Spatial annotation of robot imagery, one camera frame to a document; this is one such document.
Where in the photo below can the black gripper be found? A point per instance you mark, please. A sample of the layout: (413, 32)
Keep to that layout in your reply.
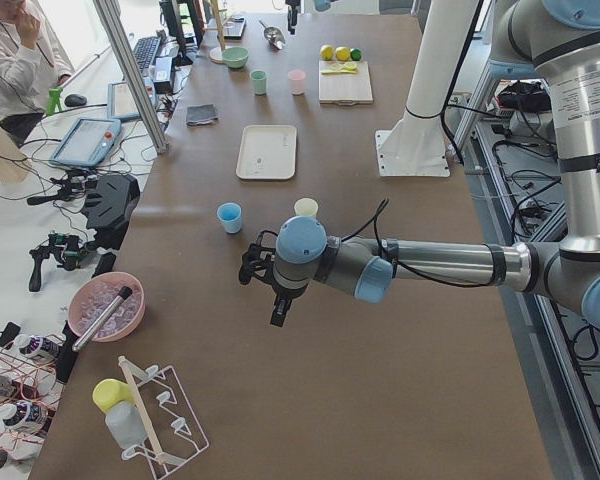
(283, 294)
(292, 11)

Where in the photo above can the pink cup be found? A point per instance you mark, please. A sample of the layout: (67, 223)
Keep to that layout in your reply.
(297, 82)

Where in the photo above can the green cup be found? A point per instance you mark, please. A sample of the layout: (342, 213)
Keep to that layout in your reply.
(259, 82)

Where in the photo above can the person in white shirt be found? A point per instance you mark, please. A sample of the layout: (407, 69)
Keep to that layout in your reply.
(31, 63)

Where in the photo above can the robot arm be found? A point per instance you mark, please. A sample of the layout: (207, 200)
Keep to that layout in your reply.
(319, 5)
(558, 41)

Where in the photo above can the cream rabbit tray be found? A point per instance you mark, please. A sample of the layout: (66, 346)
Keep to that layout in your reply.
(267, 152)

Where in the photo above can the computer mouse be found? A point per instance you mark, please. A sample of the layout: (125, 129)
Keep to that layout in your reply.
(75, 100)

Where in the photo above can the pink bowl with ice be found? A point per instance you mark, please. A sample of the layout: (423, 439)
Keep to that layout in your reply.
(99, 293)

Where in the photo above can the green lime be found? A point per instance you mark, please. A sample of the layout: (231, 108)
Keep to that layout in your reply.
(356, 54)

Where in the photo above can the light blue cup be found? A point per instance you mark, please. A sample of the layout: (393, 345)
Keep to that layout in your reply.
(229, 215)

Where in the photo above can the wooden cutting board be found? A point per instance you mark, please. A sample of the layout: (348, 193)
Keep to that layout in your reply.
(345, 89)

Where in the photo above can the grey folded cloth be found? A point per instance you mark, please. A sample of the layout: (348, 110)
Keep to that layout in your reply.
(201, 115)

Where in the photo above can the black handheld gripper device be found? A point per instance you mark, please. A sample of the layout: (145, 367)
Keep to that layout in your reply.
(74, 185)

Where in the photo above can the white wire cup rack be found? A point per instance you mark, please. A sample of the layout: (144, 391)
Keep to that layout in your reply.
(175, 435)

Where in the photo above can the aluminium frame post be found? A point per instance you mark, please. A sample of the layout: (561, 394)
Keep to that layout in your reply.
(109, 16)

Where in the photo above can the yellow lemon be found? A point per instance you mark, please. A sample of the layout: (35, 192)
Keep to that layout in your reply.
(342, 53)
(326, 52)

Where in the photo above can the wooden mug tree stand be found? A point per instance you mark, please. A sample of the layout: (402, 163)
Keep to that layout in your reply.
(217, 15)

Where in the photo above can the black keyboard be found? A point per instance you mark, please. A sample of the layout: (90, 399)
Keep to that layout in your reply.
(145, 51)

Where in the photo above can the green bowl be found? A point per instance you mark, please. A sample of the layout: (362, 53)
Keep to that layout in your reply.
(235, 57)

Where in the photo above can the cream white cup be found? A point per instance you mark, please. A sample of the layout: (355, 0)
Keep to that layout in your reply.
(306, 207)

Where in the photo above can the black monitor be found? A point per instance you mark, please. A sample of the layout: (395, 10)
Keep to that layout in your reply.
(170, 11)

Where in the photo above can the metal muddler stick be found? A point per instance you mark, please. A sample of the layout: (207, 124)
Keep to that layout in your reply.
(101, 318)

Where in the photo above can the black plastic housing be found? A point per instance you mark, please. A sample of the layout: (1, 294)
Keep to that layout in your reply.
(108, 208)

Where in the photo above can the blue teach pendant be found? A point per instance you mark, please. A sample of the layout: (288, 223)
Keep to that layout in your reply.
(120, 102)
(87, 143)

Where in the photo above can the yellow cup on rack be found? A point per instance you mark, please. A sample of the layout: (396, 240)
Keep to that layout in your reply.
(109, 392)

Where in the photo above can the translucent cup on rack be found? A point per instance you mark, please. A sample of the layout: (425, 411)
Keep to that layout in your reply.
(125, 425)

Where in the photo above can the metal scoop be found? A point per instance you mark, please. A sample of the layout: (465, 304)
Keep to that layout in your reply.
(273, 35)

